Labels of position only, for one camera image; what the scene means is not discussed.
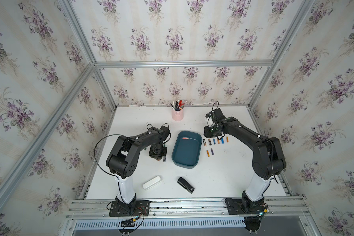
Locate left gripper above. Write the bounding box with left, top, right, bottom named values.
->
left=150, top=145, right=168, bottom=160

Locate teal plastic storage box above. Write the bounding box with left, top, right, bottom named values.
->
left=172, top=131, right=203, bottom=169

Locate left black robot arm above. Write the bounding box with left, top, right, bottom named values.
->
left=106, top=125, right=171, bottom=205

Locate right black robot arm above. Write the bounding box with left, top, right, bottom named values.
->
left=204, top=114, right=287, bottom=202

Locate white oblong case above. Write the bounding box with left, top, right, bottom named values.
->
left=142, top=176, right=162, bottom=190

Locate black stapler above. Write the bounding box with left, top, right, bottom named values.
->
left=178, top=177, right=195, bottom=194

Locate pink pen holder cup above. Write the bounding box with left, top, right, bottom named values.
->
left=172, top=109, right=184, bottom=122

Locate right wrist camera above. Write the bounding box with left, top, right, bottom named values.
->
left=206, top=108, right=226, bottom=123

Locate black loop cable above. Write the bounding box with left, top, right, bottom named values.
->
left=93, top=134, right=123, bottom=178

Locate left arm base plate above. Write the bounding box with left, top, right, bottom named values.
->
left=109, top=199, right=150, bottom=217

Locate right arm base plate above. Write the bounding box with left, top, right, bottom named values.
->
left=224, top=198, right=268, bottom=216

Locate aluminium front rail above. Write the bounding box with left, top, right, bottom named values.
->
left=66, top=196, right=310, bottom=220

